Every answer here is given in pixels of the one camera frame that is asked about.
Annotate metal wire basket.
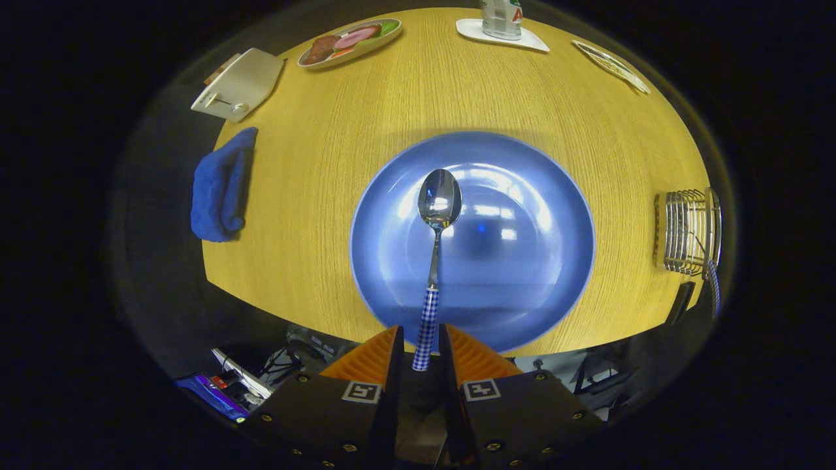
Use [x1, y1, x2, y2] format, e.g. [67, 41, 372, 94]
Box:
[654, 188, 722, 277]

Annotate pink food piece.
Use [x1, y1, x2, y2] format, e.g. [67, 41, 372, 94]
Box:
[334, 25, 381, 50]

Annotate brown cake piece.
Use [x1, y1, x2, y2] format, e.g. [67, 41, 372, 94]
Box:
[305, 35, 338, 64]

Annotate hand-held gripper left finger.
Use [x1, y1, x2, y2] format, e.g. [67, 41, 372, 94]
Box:
[238, 324, 406, 470]

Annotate glowing phone screen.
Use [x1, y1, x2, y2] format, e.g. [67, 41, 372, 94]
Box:
[175, 372, 250, 422]

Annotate white divided dish with beans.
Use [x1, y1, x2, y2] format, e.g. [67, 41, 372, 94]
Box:
[573, 40, 652, 95]

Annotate white square coaster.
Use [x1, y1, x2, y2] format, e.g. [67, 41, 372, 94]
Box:
[456, 18, 551, 53]

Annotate toast slices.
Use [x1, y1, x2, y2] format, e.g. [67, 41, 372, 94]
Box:
[204, 54, 242, 86]

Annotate plastic drink bottle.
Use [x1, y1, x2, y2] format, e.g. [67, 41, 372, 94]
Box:
[480, 0, 524, 41]

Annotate fork with checked handle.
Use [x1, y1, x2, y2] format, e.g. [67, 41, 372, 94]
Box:
[702, 258, 721, 319]

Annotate black table clamp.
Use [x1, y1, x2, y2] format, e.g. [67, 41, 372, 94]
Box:
[666, 281, 697, 326]

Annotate blue folded cloth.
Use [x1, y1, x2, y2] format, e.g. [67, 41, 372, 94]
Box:
[191, 127, 259, 243]

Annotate small plate with food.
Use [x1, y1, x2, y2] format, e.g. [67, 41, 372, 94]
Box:
[297, 18, 403, 70]

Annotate blue round plate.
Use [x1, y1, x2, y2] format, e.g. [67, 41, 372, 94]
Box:
[349, 131, 596, 354]

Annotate spoon with checked handle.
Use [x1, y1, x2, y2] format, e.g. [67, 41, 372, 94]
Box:
[412, 168, 463, 371]

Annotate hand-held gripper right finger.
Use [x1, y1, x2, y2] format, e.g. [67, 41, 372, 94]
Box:
[438, 322, 605, 470]

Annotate white toaster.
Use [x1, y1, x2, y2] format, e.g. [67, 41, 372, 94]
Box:
[191, 48, 286, 123]

